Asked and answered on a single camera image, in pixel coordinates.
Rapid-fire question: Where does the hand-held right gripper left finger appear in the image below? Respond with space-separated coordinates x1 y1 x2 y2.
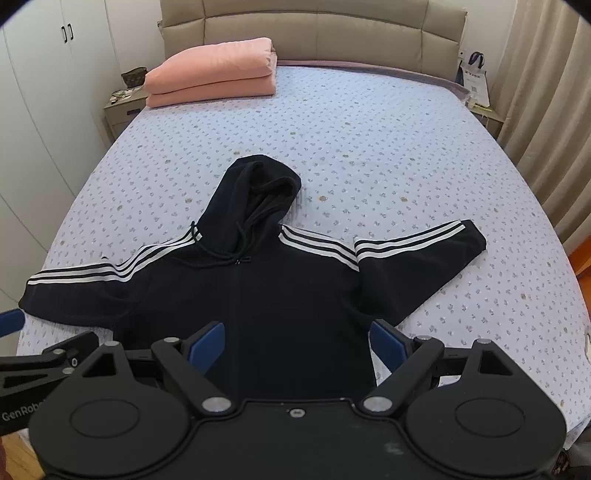
69 322 234 414

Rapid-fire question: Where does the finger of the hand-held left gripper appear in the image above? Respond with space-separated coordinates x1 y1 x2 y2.
0 333 100 398
0 309 25 342

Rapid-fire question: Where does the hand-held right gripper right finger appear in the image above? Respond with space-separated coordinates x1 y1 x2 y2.
361 319 515 413

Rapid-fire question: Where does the black white-striped hoodie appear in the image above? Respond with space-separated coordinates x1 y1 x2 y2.
19 155 489 401

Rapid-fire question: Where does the floral quilted bed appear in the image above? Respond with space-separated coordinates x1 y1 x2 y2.
16 62 591 435

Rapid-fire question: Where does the white wardrobe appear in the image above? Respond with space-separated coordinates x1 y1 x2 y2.
0 0 163 259

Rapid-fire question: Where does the grey nightstand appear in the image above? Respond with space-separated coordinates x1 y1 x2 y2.
102 87 151 145

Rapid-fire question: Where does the beige nightstand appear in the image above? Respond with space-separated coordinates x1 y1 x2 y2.
465 99 507 140

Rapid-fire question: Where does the purple bed sheet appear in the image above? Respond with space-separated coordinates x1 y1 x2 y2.
276 59 468 100

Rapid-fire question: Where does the white shopping bag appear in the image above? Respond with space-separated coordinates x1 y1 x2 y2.
458 51 491 110

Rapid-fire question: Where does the folded pink blanket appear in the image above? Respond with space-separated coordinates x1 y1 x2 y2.
144 37 278 109

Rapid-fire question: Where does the beige curtain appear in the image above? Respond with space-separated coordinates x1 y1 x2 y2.
488 0 591 252

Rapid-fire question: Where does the beige padded headboard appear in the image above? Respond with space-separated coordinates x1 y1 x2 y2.
159 0 469 86

